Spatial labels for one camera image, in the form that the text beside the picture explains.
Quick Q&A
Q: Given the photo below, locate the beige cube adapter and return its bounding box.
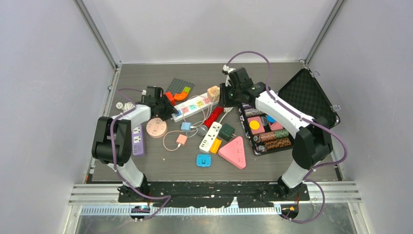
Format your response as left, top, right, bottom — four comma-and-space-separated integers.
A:
207, 86, 220, 103

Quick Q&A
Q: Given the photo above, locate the white multicolour power strip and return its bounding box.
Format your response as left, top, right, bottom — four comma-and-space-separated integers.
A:
171, 93, 219, 122

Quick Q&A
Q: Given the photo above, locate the dark green cube adapter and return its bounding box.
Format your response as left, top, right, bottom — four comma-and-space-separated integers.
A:
218, 123, 235, 141

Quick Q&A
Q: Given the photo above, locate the purple power strip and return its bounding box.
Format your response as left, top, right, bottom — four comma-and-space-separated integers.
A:
131, 125, 145, 157

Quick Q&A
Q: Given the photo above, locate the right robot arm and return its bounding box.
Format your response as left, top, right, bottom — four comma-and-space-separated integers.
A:
219, 65, 333, 200

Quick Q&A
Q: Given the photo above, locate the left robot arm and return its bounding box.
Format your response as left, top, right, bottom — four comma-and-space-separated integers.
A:
92, 86, 178, 202

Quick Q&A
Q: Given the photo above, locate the light blue charger plug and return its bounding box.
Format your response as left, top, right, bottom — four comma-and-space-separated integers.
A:
181, 122, 195, 132

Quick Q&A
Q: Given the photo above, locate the pink charger plug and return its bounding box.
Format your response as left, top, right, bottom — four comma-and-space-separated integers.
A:
176, 134, 188, 146

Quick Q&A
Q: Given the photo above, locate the blue plug adapter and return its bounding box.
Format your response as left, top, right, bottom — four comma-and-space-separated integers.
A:
196, 154, 212, 168

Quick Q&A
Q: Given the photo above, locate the red cube adapter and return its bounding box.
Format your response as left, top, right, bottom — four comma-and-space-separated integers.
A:
164, 92, 175, 106

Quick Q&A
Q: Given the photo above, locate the orange curved block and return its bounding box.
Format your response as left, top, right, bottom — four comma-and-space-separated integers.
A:
173, 86, 191, 101

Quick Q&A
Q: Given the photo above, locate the pink round socket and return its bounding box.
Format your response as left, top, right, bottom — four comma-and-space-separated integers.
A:
146, 117, 168, 138

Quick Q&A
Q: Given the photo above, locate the grey building baseplate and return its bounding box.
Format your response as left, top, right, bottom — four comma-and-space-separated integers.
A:
166, 78, 195, 95

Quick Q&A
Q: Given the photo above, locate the red glitter microphone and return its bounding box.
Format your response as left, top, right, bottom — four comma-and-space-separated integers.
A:
197, 106, 224, 137

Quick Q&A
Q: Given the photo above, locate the small white power strip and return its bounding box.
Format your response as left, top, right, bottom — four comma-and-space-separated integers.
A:
199, 122, 222, 153

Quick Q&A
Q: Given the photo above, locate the yellow curved block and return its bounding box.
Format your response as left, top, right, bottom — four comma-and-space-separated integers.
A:
209, 138, 222, 154

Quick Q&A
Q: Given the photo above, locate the black poker chip case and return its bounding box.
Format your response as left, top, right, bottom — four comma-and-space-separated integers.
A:
238, 68, 340, 156

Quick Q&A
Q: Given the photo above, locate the pink triangular socket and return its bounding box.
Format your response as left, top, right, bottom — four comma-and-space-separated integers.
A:
218, 136, 246, 170

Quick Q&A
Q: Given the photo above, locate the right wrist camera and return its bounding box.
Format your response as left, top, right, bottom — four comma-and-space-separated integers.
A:
222, 65, 236, 87

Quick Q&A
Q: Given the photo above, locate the white cord bundle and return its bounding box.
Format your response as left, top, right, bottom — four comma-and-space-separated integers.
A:
115, 101, 136, 114

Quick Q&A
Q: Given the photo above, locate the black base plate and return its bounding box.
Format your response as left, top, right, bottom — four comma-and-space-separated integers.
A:
142, 180, 310, 209

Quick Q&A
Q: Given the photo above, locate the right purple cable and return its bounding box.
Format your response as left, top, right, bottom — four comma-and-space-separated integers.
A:
225, 51, 349, 224

